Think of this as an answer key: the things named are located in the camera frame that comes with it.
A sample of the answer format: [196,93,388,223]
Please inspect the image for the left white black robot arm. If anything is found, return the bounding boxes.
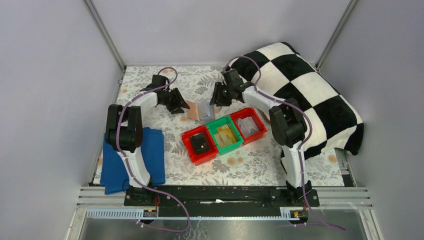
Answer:
[105,73,190,191]

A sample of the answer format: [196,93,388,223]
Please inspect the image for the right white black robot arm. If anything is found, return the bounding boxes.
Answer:
[209,69,312,199]

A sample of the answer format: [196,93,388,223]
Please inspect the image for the silver white credit cards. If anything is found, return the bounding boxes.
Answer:
[236,116,260,139]

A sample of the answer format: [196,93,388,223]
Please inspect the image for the black card stack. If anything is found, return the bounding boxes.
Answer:
[189,132,210,155]

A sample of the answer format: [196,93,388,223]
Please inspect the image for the gold credit cards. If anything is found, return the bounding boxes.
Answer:
[213,124,237,149]

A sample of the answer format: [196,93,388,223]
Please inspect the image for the green plastic bin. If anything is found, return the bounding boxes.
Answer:
[206,115,244,156]

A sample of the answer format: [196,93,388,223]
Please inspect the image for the right red plastic bin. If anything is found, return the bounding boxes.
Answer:
[229,107,268,145]

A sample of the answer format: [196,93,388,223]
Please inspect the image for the red plastic bin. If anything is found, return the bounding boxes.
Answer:
[229,107,268,145]
[181,125,219,166]

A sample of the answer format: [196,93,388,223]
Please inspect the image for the left red plastic bin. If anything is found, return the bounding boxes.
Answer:
[181,125,219,166]

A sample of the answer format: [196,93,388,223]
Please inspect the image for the blue folded cloth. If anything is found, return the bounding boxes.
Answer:
[100,127,166,195]

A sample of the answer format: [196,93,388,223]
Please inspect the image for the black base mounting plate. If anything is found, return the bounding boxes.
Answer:
[124,185,306,207]

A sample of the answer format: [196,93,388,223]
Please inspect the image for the black white checkered blanket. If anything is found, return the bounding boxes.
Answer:
[227,42,365,159]

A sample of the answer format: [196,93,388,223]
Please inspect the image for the aluminium frame rail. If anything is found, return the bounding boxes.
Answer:
[77,186,373,221]

